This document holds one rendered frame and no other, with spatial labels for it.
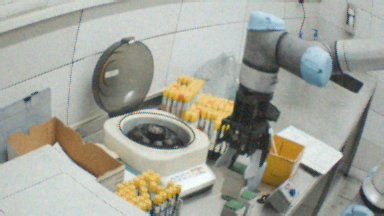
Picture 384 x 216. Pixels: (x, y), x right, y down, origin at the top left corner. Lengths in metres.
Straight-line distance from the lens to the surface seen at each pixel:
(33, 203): 0.64
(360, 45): 0.92
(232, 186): 1.04
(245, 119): 0.94
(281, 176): 1.39
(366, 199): 0.81
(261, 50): 0.88
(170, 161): 1.23
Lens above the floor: 1.57
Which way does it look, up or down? 23 degrees down
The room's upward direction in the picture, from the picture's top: 11 degrees clockwise
